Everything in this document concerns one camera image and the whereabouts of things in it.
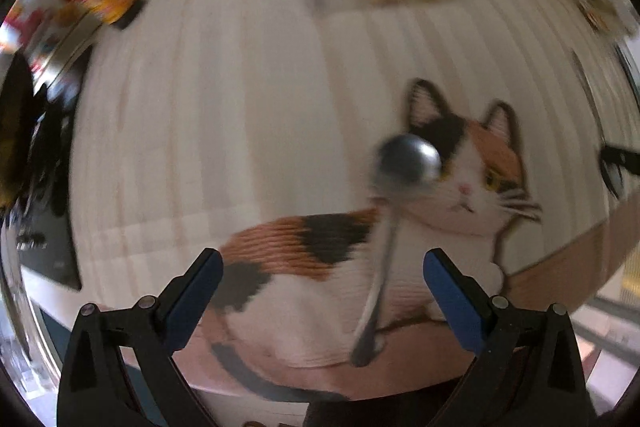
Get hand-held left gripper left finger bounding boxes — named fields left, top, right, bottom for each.
left=56, top=248, right=224, bottom=427

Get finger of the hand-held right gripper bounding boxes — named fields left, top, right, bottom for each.
left=599, top=144, right=640, bottom=202

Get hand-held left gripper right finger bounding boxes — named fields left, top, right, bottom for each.
left=422, top=248, right=598, bottom=427

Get round steel soup spoon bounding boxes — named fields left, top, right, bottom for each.
left=350, top=133, right=443, bottom=368

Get cat printed mat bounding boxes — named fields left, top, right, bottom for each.
left=70, top=0, right=640, bottom=403

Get wok with long handle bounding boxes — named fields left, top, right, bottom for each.
left=0, top=52, right=76, bottom=212

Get colourful wall stickers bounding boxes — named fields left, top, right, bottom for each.
left=2, top=0, right=76, bottom=55

